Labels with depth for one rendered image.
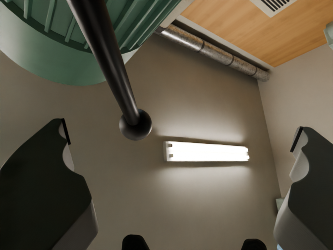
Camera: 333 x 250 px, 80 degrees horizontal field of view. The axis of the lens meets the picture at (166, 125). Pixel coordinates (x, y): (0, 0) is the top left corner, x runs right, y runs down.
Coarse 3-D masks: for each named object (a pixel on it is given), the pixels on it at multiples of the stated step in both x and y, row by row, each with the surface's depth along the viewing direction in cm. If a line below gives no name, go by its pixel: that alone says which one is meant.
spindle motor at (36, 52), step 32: (0, 0) 16; (32, 0) 15; (64, 0) 14; (128, 0) 15; (160, 0) 16; (0, 32) 19; (32, 32) 17; (64, 32) 17; (128, 32) 18; (32, 64) 21; (64, 64) 21; (96, 64) 22
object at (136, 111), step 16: (80, 0) 7; (96, 0) 8; (80, 16) 8; (96, 16) 8; (96, 32) 9; (112, 32) 9; (96, 48) 10; (112, 48) 10; (112, 64) 11; (112, 80) 12; (128, 80) 13; (128, 96) 15; (128, 112) 17; (144, 112) 21; (128, 128) 20; (144, 128) 20
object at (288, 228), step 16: (304, 128) 10; (304, 144) 10; (320, 144) 9; (304, 160) 8; (320, 160) 8; (304, 176) 8; (320, 176) 7; (288, 192) 7; (304, 192) 7; (320, 192) 7; (288, 208) 6; (304, 208) 6; (320, 208) 6; (288, 224) 6; (304, 224) 6; (320, 224) 6; (288, 240) 6; (304, 240) 6; (320, 240) 5
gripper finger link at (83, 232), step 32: (64, 128) 11; (32, 160) 8; (64, 160) 8; (0, 192) 6; (32, 192) 6; (64, 192) 6; (0, 224) 5; (32, 224) 5; (64, 224) 6; (96, 224) 7
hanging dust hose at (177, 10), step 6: (186, 0) 163; (192, 0) 164; (180, 6) 168; (186, 6) 171; (174, 12) 175; (180, 12) 175; (168, 18) 180; (174, 18) 182; (162, 24) 187; (168, 24) 188
